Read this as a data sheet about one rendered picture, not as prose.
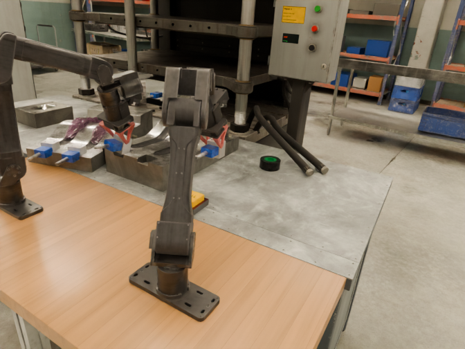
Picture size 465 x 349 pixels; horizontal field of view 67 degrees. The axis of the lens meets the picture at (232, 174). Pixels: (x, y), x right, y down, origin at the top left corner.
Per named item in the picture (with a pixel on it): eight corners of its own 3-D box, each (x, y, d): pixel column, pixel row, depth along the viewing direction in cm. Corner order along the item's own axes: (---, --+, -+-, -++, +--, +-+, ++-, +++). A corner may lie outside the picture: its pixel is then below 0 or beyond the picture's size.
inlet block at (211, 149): (202, 167, 107) (203, 151, 105) (189, 163, 109) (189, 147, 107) (224, 156, 117) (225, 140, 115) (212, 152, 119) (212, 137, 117)
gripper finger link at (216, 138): (214, 137, 118) (207, 115, 111) (232, 141, 115) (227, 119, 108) (203, 151, 114) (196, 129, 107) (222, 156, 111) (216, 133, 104)
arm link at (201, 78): (186, 65, 98) (161, 66, 69) (218, 67, 98) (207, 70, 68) (185, 109, 101) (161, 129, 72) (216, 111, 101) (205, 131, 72)
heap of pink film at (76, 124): (100, 145, 132) (98, 124, 129) (59, 138, 135) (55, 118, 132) (133, 126, 155) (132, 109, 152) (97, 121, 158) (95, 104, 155)
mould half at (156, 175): (162, 192, 114) (162, 153, 108) (106, 171, 125) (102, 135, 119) (238, 149, 154) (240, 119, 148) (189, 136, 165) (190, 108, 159)
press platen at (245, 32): (254, 70, 161) (258, 25, 153) (68, 43, 217) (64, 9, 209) (312, 58, 227) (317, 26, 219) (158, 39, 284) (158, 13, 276)
